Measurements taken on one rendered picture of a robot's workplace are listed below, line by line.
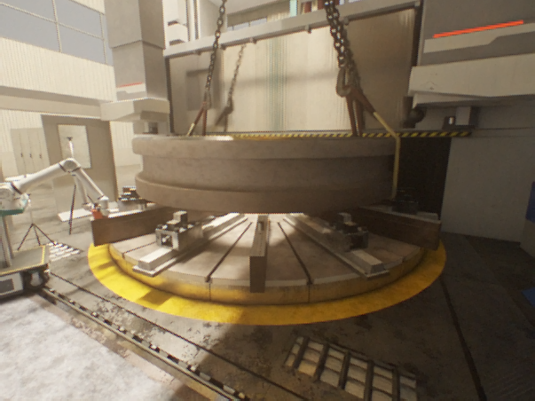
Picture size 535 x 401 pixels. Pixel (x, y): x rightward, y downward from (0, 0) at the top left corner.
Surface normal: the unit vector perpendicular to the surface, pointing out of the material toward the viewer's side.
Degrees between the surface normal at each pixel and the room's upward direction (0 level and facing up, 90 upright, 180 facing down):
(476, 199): 90
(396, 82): 90
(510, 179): 90
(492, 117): 90
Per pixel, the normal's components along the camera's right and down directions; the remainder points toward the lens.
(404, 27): -0.44, 0.17
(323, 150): 0.27, 0.18
